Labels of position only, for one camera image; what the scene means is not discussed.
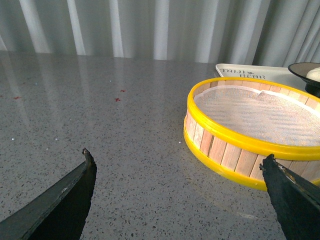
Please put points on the white steamer cloth liner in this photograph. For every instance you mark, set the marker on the white steamer cloth liner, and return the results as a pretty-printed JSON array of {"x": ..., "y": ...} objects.
[{"x": 261, "y": 114}]

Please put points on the white bear print tray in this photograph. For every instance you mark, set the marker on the white bear print tray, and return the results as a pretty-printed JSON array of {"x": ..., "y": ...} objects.
[{"x": 279, "y": 75}]

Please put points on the grey pleated curtain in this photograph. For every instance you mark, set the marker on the grey pleated curtain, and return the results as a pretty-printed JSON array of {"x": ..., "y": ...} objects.
[{"x": 273, "y": 33}]

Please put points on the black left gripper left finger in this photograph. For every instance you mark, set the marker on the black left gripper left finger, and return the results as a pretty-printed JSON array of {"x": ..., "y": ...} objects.
[{"x": 60, "y": 212}]

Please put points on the beige plate with black rim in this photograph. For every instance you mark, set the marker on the beige plate with black rim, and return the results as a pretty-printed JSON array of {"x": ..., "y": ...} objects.
[{"x": 300, "y": 70}]

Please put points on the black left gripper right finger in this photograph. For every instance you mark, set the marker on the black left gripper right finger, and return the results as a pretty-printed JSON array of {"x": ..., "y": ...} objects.
[{"x": 295, "y": 200}]

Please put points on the white steamed bun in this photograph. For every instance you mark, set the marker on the white steamed bun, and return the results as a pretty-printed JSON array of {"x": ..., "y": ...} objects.
[{"x": 314, "y": 74}]

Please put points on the yellow rimmed wooden steamer basket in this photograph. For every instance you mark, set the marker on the yellow rimmed wooden steamer basket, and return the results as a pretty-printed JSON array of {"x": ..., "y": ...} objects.
[{"x": 237, "y": 157}]

